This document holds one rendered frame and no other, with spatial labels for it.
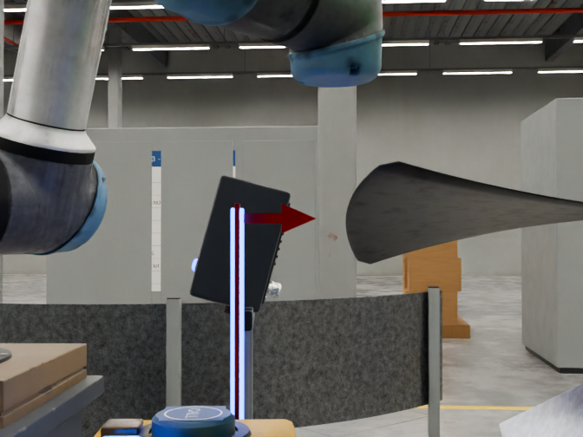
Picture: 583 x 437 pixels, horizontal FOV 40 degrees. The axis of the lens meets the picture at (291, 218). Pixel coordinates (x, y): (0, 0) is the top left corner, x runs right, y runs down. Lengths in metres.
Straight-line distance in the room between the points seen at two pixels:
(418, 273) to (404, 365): 6.02
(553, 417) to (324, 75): 0.33
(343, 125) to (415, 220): 4.38
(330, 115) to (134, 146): 2.43
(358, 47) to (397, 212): 0.14
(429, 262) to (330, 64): 8.23
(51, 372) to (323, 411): 1.84
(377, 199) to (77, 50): 0.41
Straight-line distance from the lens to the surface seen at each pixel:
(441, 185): 0.58
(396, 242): 0.73
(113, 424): 0.40
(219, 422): 0.39
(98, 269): 7.08
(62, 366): 0.89
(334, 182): 5.02
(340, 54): 0.63
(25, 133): 0.90
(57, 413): 0.83
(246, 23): 0.56
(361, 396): 2.71
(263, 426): 0.42
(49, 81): 0.89
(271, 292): 1.25
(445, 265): 8.85
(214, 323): 2.47
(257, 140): 6.82
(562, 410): 0.69
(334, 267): 5.02
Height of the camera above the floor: 1.17
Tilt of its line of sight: 1 degrees up
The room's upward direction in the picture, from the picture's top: straight up
